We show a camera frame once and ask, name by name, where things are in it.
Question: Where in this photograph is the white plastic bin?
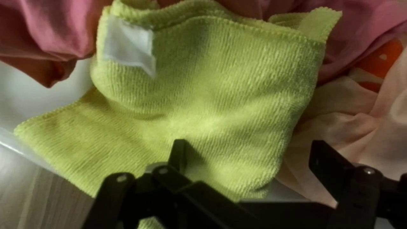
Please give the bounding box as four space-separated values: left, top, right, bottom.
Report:
0 56 103 179

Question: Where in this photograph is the yellow-green microfiber cloth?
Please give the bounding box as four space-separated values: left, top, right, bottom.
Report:
13 0 343 202

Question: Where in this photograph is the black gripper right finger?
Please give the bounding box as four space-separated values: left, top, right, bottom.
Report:
308 138 407 229

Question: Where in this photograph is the pink cloth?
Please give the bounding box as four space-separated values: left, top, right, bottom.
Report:
0 0 407 88

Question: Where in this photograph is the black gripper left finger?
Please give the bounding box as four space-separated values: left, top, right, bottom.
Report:
80 138 239 229

